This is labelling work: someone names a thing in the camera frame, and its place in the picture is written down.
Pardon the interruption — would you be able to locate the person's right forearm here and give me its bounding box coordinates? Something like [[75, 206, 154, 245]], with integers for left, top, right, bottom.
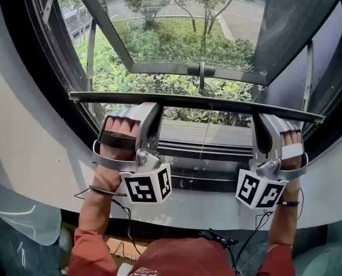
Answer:
[[267, 178, 302, 247]]

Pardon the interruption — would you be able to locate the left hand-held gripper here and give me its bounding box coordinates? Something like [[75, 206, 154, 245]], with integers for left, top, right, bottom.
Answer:
[[91, 102, 173, 205]]

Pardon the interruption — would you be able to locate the window with dark frame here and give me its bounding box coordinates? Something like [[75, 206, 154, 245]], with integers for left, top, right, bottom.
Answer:
[[29, 0, 342, 124]]

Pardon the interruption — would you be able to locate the black waist device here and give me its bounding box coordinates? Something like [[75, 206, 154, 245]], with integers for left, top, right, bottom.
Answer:
[[198, 228, 239, 248]]

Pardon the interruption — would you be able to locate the thin-trunk tree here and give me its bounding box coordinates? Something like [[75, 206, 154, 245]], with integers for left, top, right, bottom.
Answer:
[[156, 0, 240, 44]]

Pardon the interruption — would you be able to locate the person's red shirt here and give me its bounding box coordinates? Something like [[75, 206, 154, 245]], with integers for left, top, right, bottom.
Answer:
[[67, 228, 297, 276]]

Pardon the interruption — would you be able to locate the white chest strap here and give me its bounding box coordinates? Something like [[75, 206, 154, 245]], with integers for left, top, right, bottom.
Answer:
[[116, 262, 136, 276]]

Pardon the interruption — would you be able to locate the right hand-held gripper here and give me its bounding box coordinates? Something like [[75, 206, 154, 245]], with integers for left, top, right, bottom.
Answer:
[[235, 112, 309, 210]]

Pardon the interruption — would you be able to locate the open glass window sash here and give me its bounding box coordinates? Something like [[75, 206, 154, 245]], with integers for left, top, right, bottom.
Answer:
[[70, 0, 342, 86]]

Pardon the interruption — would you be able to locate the person's left forearm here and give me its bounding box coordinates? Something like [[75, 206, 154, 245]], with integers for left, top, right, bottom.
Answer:
[[78, 162, 123, 237]]

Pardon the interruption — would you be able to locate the person's right hand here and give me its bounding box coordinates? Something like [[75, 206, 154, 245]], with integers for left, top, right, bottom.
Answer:
[[280, 130, 304, 171]]

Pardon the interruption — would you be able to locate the parked grey car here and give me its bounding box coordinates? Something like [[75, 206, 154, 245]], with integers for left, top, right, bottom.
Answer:
[[62, 6, 93, 37]]

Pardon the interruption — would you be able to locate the black window frame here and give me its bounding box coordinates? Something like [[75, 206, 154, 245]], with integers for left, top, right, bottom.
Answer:
[[0, 0, 342, 194]]

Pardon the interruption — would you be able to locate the fixed glass pane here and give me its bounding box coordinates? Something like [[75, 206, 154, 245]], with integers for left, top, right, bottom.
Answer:
[[170, 159, 253, 181]]

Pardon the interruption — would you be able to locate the thin black cable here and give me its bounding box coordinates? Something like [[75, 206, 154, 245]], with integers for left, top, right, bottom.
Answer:
[[74, 184, 144, 257], [233, 187, 305, 271]]

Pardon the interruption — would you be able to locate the person's left hand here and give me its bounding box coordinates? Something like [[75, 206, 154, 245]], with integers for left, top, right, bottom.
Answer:
[[97, 116, 141, 163]]

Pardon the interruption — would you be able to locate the cardboard box with items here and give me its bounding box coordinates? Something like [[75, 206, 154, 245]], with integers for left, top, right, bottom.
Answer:
[[60, 223, 160, 270]]

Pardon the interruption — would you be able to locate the black window handle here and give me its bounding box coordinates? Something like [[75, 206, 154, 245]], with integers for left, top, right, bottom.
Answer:
[[187, 61, 216, 96]]

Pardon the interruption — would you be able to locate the white toilet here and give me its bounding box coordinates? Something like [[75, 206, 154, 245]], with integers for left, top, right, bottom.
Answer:
[[0, 179, 62, 247]]

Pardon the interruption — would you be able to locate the white hand strap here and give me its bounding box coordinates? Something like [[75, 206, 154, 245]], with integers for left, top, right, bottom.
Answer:
[[281, 143, 304, 160]]

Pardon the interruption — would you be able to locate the black hand strap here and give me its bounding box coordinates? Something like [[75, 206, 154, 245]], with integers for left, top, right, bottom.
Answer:
[[99, 130, 137, 152]]

